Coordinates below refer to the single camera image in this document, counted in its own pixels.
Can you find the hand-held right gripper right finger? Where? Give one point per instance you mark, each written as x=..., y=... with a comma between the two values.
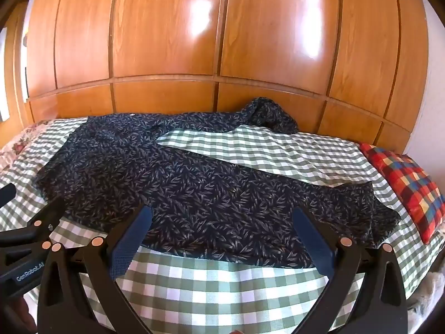
x=314, y=245

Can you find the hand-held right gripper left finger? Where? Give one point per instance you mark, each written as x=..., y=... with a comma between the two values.
x=129, y=245

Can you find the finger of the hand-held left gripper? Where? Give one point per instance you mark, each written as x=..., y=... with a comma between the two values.
x=38, y=228
x=7, y=195

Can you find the floral pillow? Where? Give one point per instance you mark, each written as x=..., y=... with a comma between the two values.
x=17, y=146

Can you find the red plaid cushion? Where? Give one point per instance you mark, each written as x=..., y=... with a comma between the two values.
x=410, y=184

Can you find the dark blue leaf-print pants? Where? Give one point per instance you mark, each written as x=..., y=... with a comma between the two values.
x=173, y=184

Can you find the wooden wardrobe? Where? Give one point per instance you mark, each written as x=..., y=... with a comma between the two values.
x=222, y=41

